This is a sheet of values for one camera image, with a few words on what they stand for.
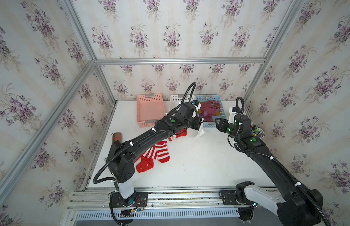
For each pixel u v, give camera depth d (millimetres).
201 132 877
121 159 425
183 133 985
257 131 886
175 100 1186
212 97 1149
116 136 933
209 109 1071
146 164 844
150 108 1174
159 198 748
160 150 898
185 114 581
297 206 374
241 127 570
